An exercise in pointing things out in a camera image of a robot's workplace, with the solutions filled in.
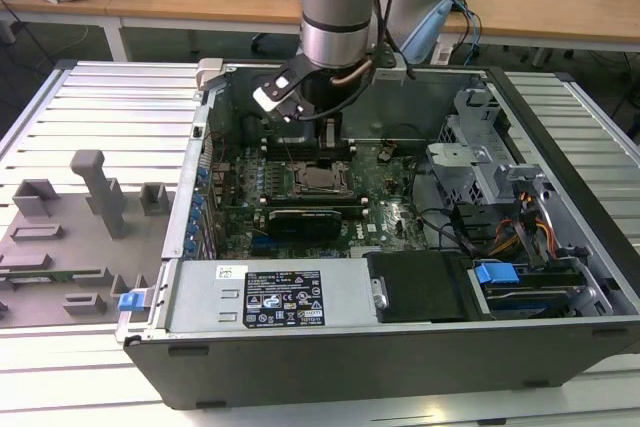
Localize wooden desk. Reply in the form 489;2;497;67
0;0;640;56

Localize grey case release handle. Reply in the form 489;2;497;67
194;57;237;103

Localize blue case latch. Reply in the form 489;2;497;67
117;290;142;313

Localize black RAM slot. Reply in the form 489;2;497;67
264;140;354;151
264;148;355;158
264;194;366;205
267;201;371;213

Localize grey metal drive cage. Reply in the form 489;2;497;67
427;86;549;208

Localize black graphics card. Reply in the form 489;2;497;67
267;207;344;241

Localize silver square CPU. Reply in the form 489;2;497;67
304;168;337;189

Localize green motherboard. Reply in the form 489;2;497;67
209;140;436;258

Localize black open PC case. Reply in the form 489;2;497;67
115;57;640;411

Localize white power adapter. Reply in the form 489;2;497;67
429;43;455;66

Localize grey parts rack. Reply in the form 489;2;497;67
0;149;175;329

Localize metal socket cover frame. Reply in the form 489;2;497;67
292;164;347;195

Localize CPU socket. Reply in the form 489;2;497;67
282;160;354;198

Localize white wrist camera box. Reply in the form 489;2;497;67
252;74;306;123

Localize blue cable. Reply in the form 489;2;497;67
451;0;484;67

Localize blue disk carrier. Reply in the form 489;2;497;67
469;259;589;321

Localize silver power supply unit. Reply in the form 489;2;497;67
163;259;377;334

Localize orange yellow wire bundle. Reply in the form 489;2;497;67
492;189;557;257

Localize green RAM stick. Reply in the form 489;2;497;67
0;270;104;281

